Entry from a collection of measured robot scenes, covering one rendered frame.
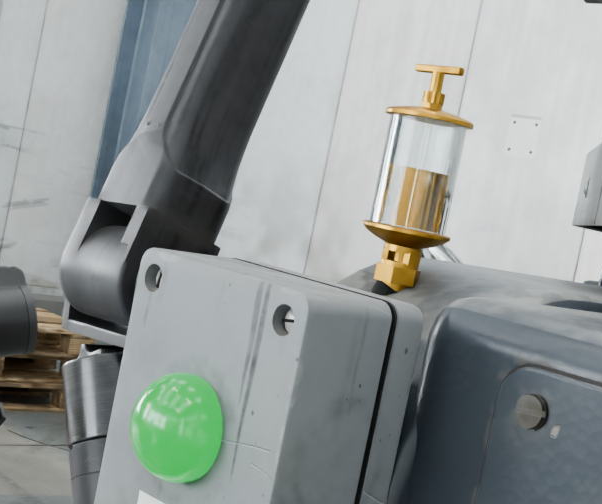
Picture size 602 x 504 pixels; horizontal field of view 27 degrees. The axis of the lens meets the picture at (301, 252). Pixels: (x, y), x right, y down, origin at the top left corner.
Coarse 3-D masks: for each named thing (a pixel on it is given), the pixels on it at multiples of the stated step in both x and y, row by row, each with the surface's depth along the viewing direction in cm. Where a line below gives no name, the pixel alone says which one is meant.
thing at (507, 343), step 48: (432, 288) 40; (480, 288) 40; (528, 288) 40; (576, 288) 44; (432, 336) 36; (480, 336) 34; (528, 336) 33; (576, 336) 32; (432, 384) 35; (480, 384) 34; (528, 384) 32; (576, 384) 31; (432, 432) 35; (480, 432) 34; (528, 432) 32; (576, 432) 31; (432, 480) 35; (480, 480) 33; (528, 480) 32; (576, 480) 31
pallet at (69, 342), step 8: (40, 312) 658; (48, 312) 670; (40, 320) 632; (48, 320) 636; (56, 320) 642; (40, 328) 610; (48, 328) 613; (56, 328) 617; (40, 336) 648; (48, 336) 651; (56, 336) 654; (64, 336) 626; (72, 336) 621; (80, 336) 624; (56, 344) 654; (64, 344) 625; (72, 344) 622; (80, 344) 624; (40, 352) 612; (48, 352) 616; (56, 352) 619; (64, 352) 623; (72, 352) 622
